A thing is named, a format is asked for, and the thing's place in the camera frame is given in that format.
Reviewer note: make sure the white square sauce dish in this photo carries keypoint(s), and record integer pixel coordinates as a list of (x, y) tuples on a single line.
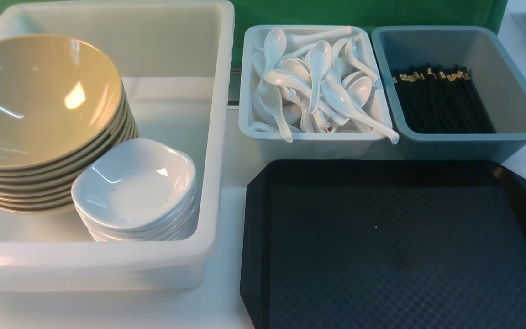
[(134, 185)]

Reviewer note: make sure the tan noodle bowl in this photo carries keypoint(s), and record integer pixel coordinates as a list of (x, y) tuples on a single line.
[(57, 94)]

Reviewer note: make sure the white soup spoon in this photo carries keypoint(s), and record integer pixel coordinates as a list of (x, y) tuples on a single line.
[(337, 98)]

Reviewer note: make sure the light grey spoon bin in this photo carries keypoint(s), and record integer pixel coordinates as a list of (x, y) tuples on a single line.
[(313, 146)]

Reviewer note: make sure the pile of white soup spoons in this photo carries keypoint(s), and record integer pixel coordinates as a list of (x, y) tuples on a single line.
[(299, 87)]

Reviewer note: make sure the black textured serving tray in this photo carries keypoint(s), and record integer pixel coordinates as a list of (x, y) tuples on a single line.
[(356, 244)]

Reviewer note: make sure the large white plastic tub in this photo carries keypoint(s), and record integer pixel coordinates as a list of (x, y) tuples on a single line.
[(175, 60)]

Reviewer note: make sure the stack of white dishes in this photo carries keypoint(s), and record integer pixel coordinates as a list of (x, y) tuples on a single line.
[(173, 227)]

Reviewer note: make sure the pile of black chopsticks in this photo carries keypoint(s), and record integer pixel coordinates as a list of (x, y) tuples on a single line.
[(441, 100)]

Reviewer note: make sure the blue-grey chopstick bin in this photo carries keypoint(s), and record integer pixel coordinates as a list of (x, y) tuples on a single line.
[(499, 82)]

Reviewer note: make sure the stack of tan bowls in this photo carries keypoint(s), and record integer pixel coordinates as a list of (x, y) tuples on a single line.
[(48, 186)]

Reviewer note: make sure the green backdrop cloth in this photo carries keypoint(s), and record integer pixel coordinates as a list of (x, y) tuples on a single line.
[(367, 14)]

